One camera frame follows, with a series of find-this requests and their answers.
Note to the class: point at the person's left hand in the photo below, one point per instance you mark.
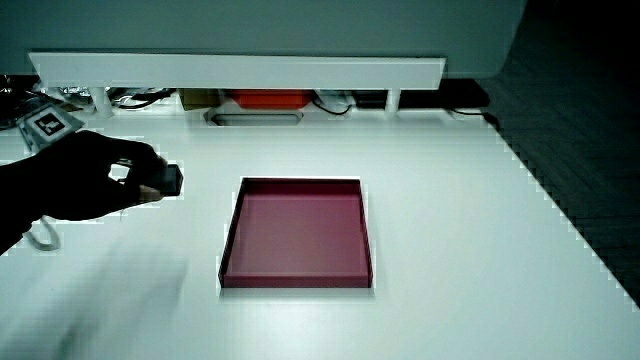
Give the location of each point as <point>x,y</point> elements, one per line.
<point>75,180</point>

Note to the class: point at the black charger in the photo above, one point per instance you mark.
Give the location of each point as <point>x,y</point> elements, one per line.
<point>170,180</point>

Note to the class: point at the person's left forearm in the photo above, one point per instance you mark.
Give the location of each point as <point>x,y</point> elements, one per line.
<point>12,200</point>

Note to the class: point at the white desk shelf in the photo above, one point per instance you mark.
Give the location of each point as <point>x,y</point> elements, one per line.
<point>240,71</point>

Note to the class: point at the white desk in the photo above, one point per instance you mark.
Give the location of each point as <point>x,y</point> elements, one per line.
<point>450,225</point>

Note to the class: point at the crumpled silver foil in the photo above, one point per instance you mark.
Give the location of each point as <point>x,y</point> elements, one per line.
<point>75,92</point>

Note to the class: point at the brown cardboard box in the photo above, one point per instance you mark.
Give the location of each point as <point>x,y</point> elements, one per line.
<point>197,98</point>

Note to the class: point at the orange box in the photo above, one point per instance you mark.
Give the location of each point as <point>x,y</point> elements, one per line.
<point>272,98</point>

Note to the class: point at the maroon tray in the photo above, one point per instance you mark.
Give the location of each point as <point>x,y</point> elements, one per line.
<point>297,235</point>

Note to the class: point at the white adapter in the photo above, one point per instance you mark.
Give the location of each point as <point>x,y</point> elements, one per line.
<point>332,97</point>

